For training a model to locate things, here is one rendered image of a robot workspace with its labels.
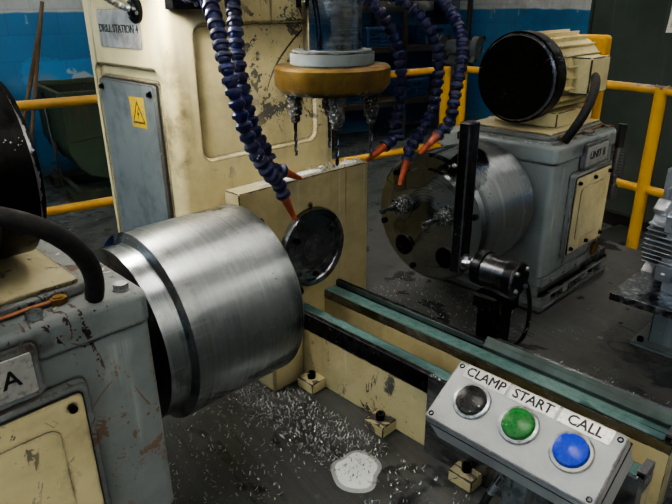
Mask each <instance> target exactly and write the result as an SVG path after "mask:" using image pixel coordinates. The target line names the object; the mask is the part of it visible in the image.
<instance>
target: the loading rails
mask: <svg viewBox="0 0 672 504"><path fill-rule="evenodd" d="M324 297H325V312H324V311H322V310H320V309H318V308H316V307H314V306H312V305H310V304H308V303H306V302H304V301H303V304H304V330H303V352H304V373H303V374H302V375H300V376H298V378H297V379H298V386H299V387H301V388H303V389H304V390H306V391H307V392H309V393H311V394H315V393H316V392H318V391H320V390H321V389H323V388H325V387H327V388H329V389H330V390H332V391H334V392H335V393H337V394H339V395H340V396H342V397H344V398H345V399H347V400H349V401H350V402H352V403H354V404H355V405H357V406H359V407H360V408H362V409H364V410H365V411H367V412H369V413H370V414H369V415H368V416H366V417H365V419H364V427H365V428H366V429H368V430H369V431H371V432H373V433H374V434H376V435H377V436H379V437H381V438H384V437H386V436H387V435H388V434H390V433H391V432H393V431H394V430H395V429H397V430H399V431H400V432H402V433H404V434H405V435H407V436H408V437H410V438H412V439H413V440H415V441H417V442H418V443H420V444H422V445H423V446H424V451H425V452H427V453H428V454H430V455H432V456H433V457H435V458H437V459H438V460H440V461H441V462H443V463H445V464H446V465H448V466H450V468H449V470H448V480H449V481H451V482H452V483H454V484H456V485H457V486H459V487H460V488H462V489H464V490H465V491H467V492H468V493H472V492H473V491H474V490H475V489H476V488H477V487H479V486H480V485H481V486H483V487H484V488H486V489H488V487H489V486H490V484H491V483H492V481H493V480H494V478H495V477H496V476H497V474H498V473H500V472H498V471H497V470H495V469H493V468H491V467H490V466H488V465H486V464H484V463H483V462H481V461H479V460H477V459H476V458H474V457H472V456H471V455H469V454H467V453H465V452H464V451H462V450H460V449H458V448H457V447H455V446H453V445H452V444H450V443H448V442H446V441H445V440H443V439H441V438H439V437H438V436H437V434H436V433H435V431H434V429H433V428H432V426H431V425H430V423H428V422H426V420H427V419H426V417H425V414H426V412H427V411H428V409H429V408H430V406H431V405H432V403H433V402H434V400H435V399H436V397H437V396H438V394H439V393H440V391H441V390H442V388H443V387H444V385H445V384H446V382H447V381H448V379H449V378H450V376H451V375H452V373H453V372H454V370H455V369H456V367H457V366H458V364H459V363H460V362H461V361H463V362H466V363H468V364H470V365H472V366H474V367H476V368H479V369H481V370H483V371H485V372H487V373H490V374H492V375H494V376H496V377H498V378H500V379H503V380H505V381H507V382H509V383H511V384H513V385H516V386H518V387H520V388H522V389H524V390H526V391H529V392H531V393H533V394H535V395H537V396H540V397H542V398H544V399H546V400H548V401H550V402H553V403H555V404H557V405H559V406H561V407H563V408H566V409H568V410H570V411H572V412H574V413H576V414H579V415H581V416H583V417H585V418H587V419H590V420H592V421H594V422H596V423H598V424H600V425H603V426H605V427H607V428H609V429H611V430H613V431H616V432H618V433H620V434H622V435H624V436H626V437H628V438H629V439H630V442H631V443H633V445H632V447H631V450H632V457H633V464H632V466H631V468H630V470H629V472H628V473H627V475H626V477H625V479H624V481H623V483H622V485H621V487H620V489H619V491H618V493H617V495H616V497H615V499H614V501H613V503H612V504H663V502H664V501H665V499H666V498H667V495H668V492H669V488H670V484H671V480H672V409H670V408H668V407H665V406H663V405H660V404H658V403H655V402H653V401H651V400H648V399H646V398H643V397H641V396H638V395H636V394H634V393H631V392H629V391H626V390H624V389H621V388H619V387H616V386H614V385H612V384H609V383H607V382H604V381H602V380H599V379H597V378H595V377H592V376H590V375H587V374H585V373H582V372H580V371H577V370H575V369H573V368H570V367H568V366H565V365H563V364H560V363H558V362H556V361H553V360H551V359H548V358H546V357H543V356H541V355H539V354H536V353H534V352H531V351H529V350H526V349H524V348H521V347H519V346H517V345H514V344H512V343H509V342H507V341H504V340H502V339H500V338H497V337H495V336H492V335H488V336H487V338H486V339H483V338H481V337H479V336H476V335H474V334H471V333H469V332H467V331H464V330H462V329H459V328H457V327H455V326H452V325H450V324H447V323H445V322H443V321H440V320H438V319H436V318H433V317H431V316H428V315H426V314H424V313H421V312H419V311H416V310H414V309H412V308H409V307H407V306H405V305H402V304H400V303H397V302H395V301H393V300H390V299H388V298H385V297H383V296H381V295H378V294H376V293H374V292H371V291H369V290H366V289H364V288H362V287H359V286H357V285H354V284H352V283H350V282H347V281H345V280H342V279H340V278H339V279H337V280H336V285H334V286H332V287H329V288H327V289H325V290H324Z"/></svg>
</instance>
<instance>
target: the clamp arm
mask: <svg viewBox="0 0 672 504"><path fill-rule="evenodd" d="M479 132H480V121H476V120H467V121H463V122H460V130H459V131H458V132H457V139H459V144H458V158H457V173H456V187H455V202H454V216H453V224H451V231H452V245H451V260H450V271H451V272H454V273H456V274H460V273H462V272H464V271H466V270H468V269H467V268H466V267H465V266H462V265H465V264H466V261H464V260H463V259H466V260H467V259H468V258H469V257H470V256H469V253H470V241H471V229H472V217H473V205H474V193H475V180H476V168H477V156H478V144H479ZM467 256H468V257H467Z"/></svg>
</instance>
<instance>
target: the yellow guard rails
mask: <svg viewBox="0 0 672 504"><path fill-rule="evenodd" d="M466 66H467V71H466V72H465V73H464V74H465V75H466V77H465V80H464V81H463V82H462V83H463V84H464V88H463V89H461V91H460V92H461V93H462V97H461V98H460V99H459V101H460V106H459V107H458V109H457V110H458V111H459V115H457V116H456V119H455V120H456V124H455V126H458V125H460V122H463V121H464V119H465V105H466V91H467V77H468V73H473V74H479V68H480V67H474V66H468V65H466ZM407 70H408V73H406V76H417V75H427V74H432V72H433V71H434V70H435V69H434V67H426V68H414V69H407ZM443 71H445V75H443V78H442V80H444V84H443V85H442V87H441V89H442V90H443V93H442V94H441V95H440V98H441V102H440V111H439V125H440V124H441V123H443V118H444V117H447V116H446V113H445V111H446V109H448V108H449V107H448V105H447V101H448V100H449V96H448V93H449V91H450V79H451V66H444V68H443ZM406 76H405V77H406ZM606 89H612V90H621V91H630V92H638V93H647V94H653V95H654V97H653V102H652V108H651V113H650V118H649V124H648V129H647V134H646V140H645V145H644V150H643V156H642V161H641V166H640V172H639V177H638V182H637V183H635V182H631V181H627V180H623V179H619V178H617V179H616V184H617V186H618V187H620V188H624V189H628V190H632V191H635V192H636V193H635V198H634V203H633V209H632V214H631V219H630V225H629V230H628V235H627V241H626V247H630V248H633V249H636V250H637V249H638V243H639V238H640V233H641V228H642V223H643V218H644V213H645V208H646V203H647V198H648V195H652V196H656V197H660V198H663V194H664V189H661V188H656V187H652V186H650V182H651V177H652V172H653V167H654V162H655V157H656V152H657V147H658V142H659V137H660V132H661V126H662V121H663V116H664V111H665V106H666V101H667V96H672V87H670V86H660V85H658V84H656V85H650V84H640V83H631V82H621V81H611V80H607V83H606ZM16 103H17V105H18V107H19V108H20V111H27V110H38V109H49V108H60V107H71V106H82V105H93V104H98V100H97V94H96V95H84V96H72V97H60V98H48V99H35V100H23V101H16ZM403 148H404V147H403ZM403 148H397V149H391V150H389V151H388V152H383V153H381V154H380V155H379V156H377V157H376V158H374V159H379V158H385V157H390V156H396V155H402V154H404V151H403ZM369 154H370V153H367V154H361V155H355V156H349V157H345V159H346V160H347V159H353V158H354V157H355V158H356V159H357V158H360V159H358V160H361V159H362V158H363V160H362V161H366V159H367V158H368V156H369ZM343 159H344V157H343V158H339V162H340V161H341V160H342V161H343ZM345 159H344V160H345ZM110 205H114V202H113V196H110V197H104V198H99V199H93V200H87V201H81V202H75V203H69V204H63V205H57V206H51V207H47V216H53V215H59V214H65V213H70V212H76V211H82V210H88V209H93V208H99V207H105V206H110Z"/></svg>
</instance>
